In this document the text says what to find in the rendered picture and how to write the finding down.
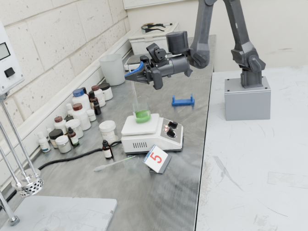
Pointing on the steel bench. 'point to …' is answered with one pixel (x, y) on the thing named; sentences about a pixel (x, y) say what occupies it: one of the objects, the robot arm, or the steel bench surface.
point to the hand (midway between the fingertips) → (134, 74)
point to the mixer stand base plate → (63, 214)
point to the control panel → (173, 129)
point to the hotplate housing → (149, 141)
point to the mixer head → (8, 66)
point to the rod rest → (183, 101)
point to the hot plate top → (152, 127)
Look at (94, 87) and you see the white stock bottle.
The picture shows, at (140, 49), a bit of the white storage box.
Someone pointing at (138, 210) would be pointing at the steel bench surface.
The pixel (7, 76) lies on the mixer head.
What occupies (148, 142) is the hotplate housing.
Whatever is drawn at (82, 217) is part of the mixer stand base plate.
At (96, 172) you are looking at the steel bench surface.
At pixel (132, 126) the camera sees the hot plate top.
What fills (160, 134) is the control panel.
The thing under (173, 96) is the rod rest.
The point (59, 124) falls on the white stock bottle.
